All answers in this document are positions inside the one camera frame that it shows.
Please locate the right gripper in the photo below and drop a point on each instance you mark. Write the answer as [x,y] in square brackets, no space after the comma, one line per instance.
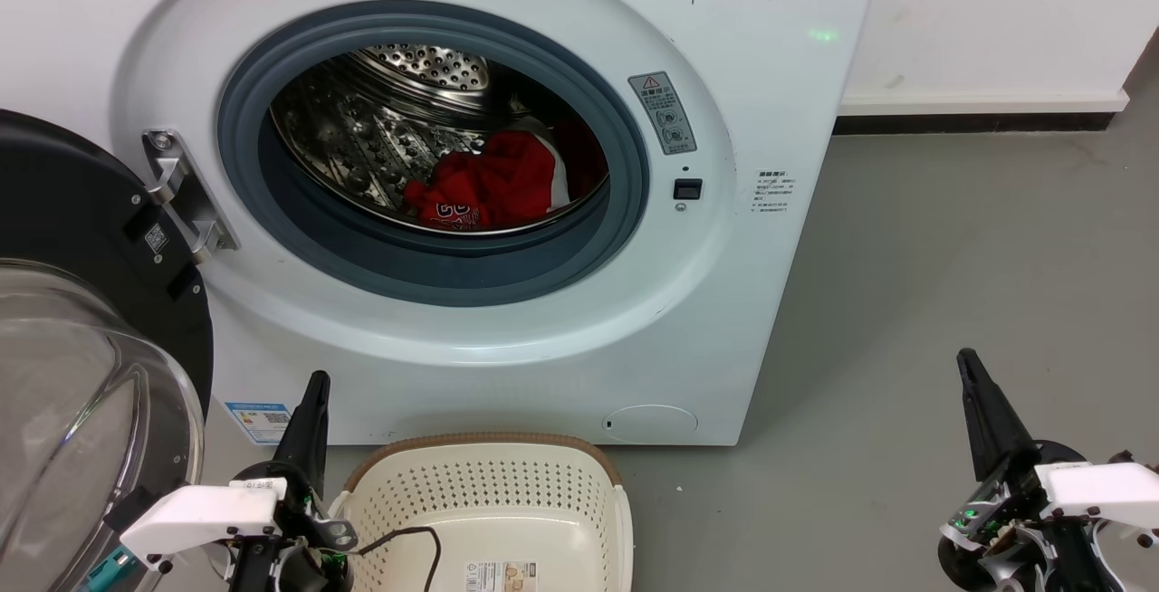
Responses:
[1014,538]

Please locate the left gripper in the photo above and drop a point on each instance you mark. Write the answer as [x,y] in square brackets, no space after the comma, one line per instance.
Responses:
[299,565]

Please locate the red garment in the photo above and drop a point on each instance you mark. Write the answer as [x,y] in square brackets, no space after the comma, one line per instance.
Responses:
[498,180]

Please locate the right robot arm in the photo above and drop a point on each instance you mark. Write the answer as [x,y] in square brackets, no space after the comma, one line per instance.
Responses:
[1132,461]

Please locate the cream perforated laundry basket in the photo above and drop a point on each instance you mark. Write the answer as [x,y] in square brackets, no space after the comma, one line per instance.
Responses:
[507,501]

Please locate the printed paper product label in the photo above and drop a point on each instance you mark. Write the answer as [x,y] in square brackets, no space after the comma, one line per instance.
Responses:
[498,577]

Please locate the stainless steel washing machine drum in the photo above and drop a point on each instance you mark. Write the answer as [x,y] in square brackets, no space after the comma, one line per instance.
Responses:
[362,139]

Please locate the black glass washer door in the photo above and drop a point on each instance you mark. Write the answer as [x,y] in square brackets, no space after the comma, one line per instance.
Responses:
[54,203]

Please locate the blue energy label sticker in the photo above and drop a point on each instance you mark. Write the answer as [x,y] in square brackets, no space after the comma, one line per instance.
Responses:
[258,422]

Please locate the grey rubber door gasket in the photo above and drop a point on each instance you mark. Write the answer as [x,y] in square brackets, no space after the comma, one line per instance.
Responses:
[299,248]

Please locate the white front-load washing machine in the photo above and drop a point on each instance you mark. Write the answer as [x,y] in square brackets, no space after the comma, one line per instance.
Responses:
[543,375]

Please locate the metal door hinge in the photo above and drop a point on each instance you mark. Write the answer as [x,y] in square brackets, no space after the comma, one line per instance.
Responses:
[186,194]

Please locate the white and black baseboard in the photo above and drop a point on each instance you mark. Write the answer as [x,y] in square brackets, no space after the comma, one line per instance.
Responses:
[978,112]

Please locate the small text label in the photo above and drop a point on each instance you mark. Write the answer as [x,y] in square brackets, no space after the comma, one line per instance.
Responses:
[775,192]

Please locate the round drain filter cover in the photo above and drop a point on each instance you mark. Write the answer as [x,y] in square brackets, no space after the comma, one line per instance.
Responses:
[650,424]

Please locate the black door latch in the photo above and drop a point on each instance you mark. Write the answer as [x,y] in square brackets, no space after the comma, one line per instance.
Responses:
[688,189]

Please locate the grey warning sticker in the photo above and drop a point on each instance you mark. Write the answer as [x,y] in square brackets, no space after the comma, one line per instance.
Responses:
[663,112]

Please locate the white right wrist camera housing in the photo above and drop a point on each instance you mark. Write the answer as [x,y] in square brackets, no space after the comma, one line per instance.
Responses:
[1105,488]

